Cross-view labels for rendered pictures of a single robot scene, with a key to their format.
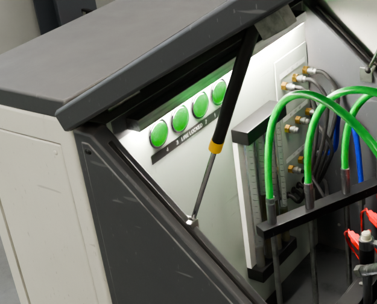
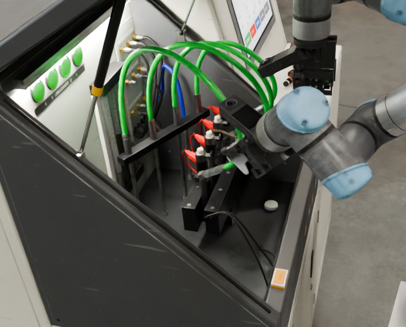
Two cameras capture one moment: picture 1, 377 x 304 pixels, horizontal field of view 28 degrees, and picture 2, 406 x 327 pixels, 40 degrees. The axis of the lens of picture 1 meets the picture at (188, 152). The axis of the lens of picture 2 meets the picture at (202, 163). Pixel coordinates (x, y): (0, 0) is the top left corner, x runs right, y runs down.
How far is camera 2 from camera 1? 13 cm
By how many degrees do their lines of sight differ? 19
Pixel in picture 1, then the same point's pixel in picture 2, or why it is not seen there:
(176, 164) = (53, 115)
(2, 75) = not seen: outside the picture
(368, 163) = (186, 102)
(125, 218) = (25, 159)
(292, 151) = (132, 100)
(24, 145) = not seen: outside the picture
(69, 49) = not seen: outside the picture
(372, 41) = (181, 11)
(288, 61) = (122, 31)
